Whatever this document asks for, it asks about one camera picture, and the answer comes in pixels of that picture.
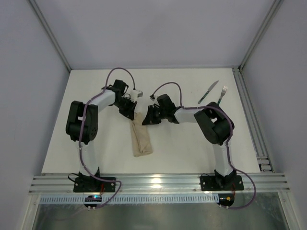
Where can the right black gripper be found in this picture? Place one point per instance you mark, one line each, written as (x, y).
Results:
(153, 114)

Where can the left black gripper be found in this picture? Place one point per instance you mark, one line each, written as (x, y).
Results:
(128, 108)

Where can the beige cloth napkin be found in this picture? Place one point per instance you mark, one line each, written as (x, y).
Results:
(141, 143)

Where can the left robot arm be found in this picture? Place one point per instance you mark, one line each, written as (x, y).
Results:
(82, 126)

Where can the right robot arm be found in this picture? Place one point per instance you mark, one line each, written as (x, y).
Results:
(216, 127)

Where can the left controller board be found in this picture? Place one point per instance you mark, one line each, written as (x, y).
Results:
(92, 201)

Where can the controller board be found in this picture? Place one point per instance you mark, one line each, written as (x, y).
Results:
(225, 200)
(92, 201)

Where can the right controller board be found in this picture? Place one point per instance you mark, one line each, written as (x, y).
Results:
(225, 200)

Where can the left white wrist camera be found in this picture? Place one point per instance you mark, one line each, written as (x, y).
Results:
(135, 94)

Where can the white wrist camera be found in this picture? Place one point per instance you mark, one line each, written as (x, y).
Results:
(135, 94)
(153, 97)

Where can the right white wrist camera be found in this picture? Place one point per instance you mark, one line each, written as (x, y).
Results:
(153, 97)

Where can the knife with green handle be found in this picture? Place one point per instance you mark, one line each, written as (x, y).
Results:
(208, 91)

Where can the front aluminium rail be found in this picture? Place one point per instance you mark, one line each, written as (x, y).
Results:
(155, 183)

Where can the fork with green handle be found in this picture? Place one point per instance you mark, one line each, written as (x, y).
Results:
(222, 94)

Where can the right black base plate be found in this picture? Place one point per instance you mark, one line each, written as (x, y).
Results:
(209, 183)

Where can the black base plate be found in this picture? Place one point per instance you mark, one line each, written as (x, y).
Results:
(209, 183)
(89, 184)

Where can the slotted cable duct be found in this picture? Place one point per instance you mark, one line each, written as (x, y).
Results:
(133, 199)

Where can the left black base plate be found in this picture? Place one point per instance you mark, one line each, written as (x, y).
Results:
(89, 184)

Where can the right aluminium side rail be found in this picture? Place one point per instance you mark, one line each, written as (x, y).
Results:
(259, 144)

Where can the left aluminium frame post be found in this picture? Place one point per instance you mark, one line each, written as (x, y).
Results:
(42, 20)

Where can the aluminium frame post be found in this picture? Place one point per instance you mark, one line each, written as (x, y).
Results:
(42, 20)
(265, 24)

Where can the right aluminium frame post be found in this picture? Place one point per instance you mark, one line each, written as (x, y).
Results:
(265, 24)

